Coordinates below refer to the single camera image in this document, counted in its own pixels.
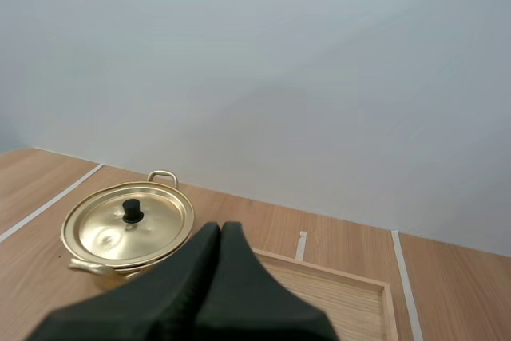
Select gold pot with two handles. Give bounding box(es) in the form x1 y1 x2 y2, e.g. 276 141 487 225
59 170 196 291

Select gold lid with black knob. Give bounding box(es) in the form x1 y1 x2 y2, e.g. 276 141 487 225
61 181 196 272

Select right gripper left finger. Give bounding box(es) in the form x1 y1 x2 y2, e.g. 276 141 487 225
26 221 221 341

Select shallow wooden tray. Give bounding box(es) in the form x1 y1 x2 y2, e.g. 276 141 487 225
251 248 399 341

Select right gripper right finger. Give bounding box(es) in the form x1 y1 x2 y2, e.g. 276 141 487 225
193 220 337 341

